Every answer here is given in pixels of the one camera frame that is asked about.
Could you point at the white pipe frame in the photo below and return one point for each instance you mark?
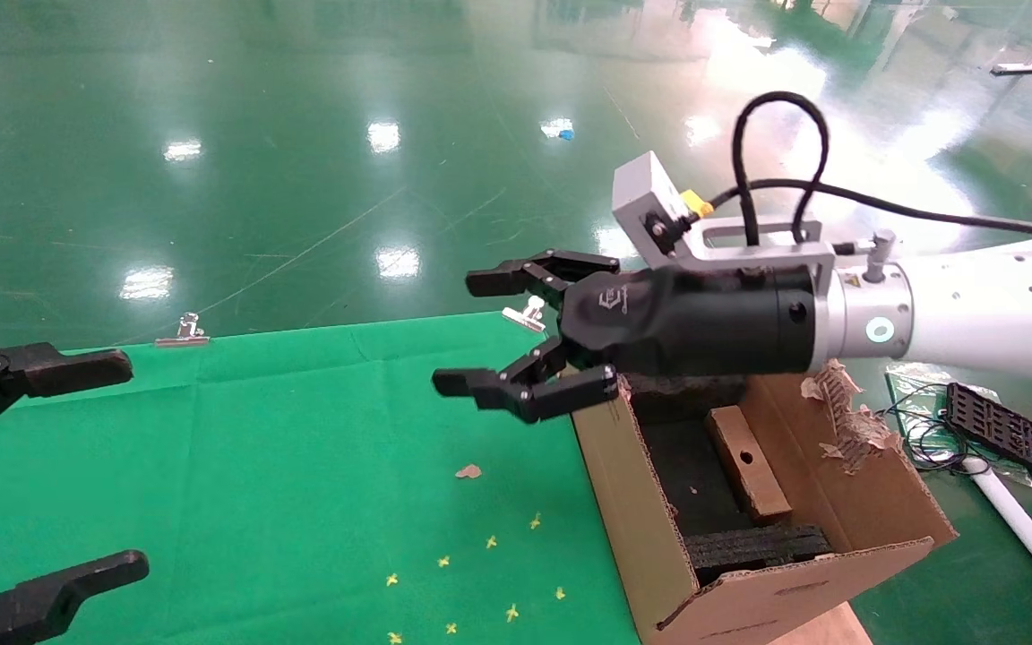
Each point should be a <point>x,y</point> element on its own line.
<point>1018,520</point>

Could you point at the black perforated plastic tray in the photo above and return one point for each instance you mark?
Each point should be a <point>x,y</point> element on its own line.
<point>1009,434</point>

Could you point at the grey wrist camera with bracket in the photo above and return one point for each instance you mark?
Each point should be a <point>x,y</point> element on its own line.
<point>646,193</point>

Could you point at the small brown cardboard box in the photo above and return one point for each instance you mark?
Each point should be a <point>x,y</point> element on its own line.
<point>749,466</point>

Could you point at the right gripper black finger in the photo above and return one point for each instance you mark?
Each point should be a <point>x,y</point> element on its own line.
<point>525,390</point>
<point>534,271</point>

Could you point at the silver binder clip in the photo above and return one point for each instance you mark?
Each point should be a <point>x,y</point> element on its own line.
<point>527,313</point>
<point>184,333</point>

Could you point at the green felt table cloth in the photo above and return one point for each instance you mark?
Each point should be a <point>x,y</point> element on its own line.
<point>301,448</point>

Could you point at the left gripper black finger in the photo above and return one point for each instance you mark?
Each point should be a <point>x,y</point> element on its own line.
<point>50,600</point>
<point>68,369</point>

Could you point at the black foam floor liner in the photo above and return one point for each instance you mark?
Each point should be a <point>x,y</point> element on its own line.
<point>677,466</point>

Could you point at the flat clear plastic bag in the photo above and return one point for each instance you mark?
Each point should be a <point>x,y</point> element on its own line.
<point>915,378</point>

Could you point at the black foam strip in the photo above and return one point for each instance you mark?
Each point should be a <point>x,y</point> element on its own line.
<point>749,545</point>

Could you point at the notched black foam block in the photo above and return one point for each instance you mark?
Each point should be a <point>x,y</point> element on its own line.
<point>686,396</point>

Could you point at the small cardboard scrap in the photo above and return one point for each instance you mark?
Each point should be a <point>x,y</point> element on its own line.
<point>468,471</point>

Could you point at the large open cardboard carton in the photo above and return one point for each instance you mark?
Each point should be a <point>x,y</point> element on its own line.
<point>632,502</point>

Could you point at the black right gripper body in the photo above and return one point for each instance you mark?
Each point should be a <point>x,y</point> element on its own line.
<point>704,322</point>

